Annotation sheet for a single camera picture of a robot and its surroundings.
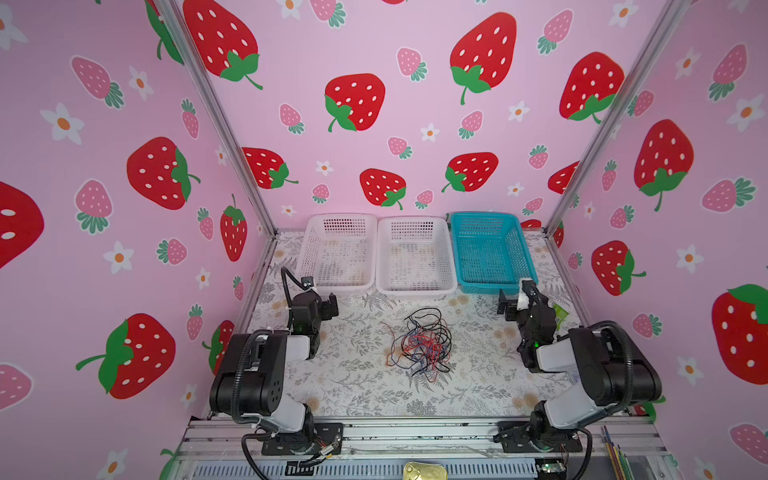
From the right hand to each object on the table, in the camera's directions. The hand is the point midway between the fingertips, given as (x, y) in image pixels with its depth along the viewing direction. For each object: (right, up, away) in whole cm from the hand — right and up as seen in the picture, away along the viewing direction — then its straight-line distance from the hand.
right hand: (516, 290), depth 91 cm
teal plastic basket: (0, +12, +23) cm, 26 cm away
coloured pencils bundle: (+16, -39, -22) cm, 48 cm away
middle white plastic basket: (-30, +11, +21) cm, 38 cm away
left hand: (-63, -2, +4) cm, 63 cm away
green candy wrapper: (+17, -8, +4) cm, 19 cm away
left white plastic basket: (-60, +12, +23) cm, 65 cm away
